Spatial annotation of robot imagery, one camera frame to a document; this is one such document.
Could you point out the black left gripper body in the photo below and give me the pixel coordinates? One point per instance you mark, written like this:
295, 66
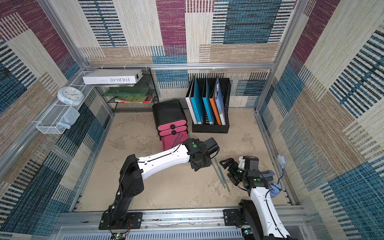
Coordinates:
206, 161

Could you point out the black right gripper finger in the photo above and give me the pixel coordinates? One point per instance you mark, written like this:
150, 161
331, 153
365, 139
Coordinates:
228, 163
235, 178

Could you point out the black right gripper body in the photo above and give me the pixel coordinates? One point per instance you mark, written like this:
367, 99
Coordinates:
235, 168

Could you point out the pink top drawer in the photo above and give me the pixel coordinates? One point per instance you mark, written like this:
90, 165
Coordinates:
171, 125

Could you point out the black drawer cabinet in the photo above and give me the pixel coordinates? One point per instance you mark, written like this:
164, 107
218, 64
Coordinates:
167, 112

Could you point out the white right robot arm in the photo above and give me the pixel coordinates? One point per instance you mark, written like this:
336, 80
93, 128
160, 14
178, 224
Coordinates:
258, 212

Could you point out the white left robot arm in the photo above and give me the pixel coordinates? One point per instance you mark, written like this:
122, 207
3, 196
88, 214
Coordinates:
135, 170

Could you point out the teal folder left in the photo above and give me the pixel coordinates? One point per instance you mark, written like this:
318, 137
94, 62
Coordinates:
197, 102

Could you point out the teal folder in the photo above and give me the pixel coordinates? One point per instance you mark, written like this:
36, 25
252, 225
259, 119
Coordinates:
207, 103
197, 102

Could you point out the teal folder right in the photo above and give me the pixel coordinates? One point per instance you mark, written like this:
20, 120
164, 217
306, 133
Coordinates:
207, 103

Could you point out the orange folder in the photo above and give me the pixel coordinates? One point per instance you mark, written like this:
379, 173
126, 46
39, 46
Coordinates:
214, 107

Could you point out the white binder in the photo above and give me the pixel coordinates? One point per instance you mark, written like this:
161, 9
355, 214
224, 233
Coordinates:
189, 103

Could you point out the black mesh file holder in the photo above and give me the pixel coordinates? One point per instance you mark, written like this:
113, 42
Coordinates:
226, 92

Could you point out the red book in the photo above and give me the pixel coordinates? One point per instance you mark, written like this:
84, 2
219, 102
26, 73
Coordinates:
134, 100

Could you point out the green book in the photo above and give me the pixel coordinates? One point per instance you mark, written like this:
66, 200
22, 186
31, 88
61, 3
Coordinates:
127, 92

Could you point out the white folio box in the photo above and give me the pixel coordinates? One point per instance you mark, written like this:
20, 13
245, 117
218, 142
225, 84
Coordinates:
112, 77

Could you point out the light blue cloth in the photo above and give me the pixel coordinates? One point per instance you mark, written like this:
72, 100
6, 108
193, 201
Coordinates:
68, 119

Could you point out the white round clock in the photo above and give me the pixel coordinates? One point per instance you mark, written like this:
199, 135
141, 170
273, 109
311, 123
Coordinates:
70, 96

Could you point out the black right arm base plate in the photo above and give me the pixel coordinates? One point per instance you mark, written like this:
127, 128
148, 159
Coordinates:
232, 218

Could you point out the black mesh wire shelf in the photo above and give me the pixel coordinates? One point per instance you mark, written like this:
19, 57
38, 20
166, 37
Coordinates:
146, 81

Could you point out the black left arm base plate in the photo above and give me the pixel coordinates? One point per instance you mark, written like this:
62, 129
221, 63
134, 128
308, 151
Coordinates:
131, 220

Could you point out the white wire basket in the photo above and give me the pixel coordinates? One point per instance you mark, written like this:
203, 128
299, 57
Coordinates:
48, 123

